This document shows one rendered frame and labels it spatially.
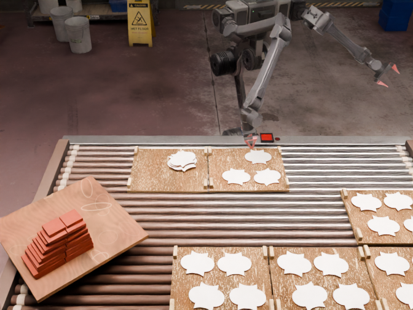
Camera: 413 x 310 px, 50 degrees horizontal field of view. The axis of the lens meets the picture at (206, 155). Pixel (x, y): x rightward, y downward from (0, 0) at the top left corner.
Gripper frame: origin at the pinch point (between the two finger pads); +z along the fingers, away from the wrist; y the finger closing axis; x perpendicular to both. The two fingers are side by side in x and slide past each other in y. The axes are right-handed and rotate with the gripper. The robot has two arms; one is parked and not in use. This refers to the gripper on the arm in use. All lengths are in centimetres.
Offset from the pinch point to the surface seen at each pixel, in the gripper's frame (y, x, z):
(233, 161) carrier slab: -1.3, 10.8, 9.8
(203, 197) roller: -26.4, 29.0, 9.9
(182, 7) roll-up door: 470, 53, 68
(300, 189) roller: -23.0, -20.9, 19.1
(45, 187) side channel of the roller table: -21, 106, -9
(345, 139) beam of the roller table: 19, -56, 24
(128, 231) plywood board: -60, 60, -7
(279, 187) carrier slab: -23.4, -10.1, 15.0
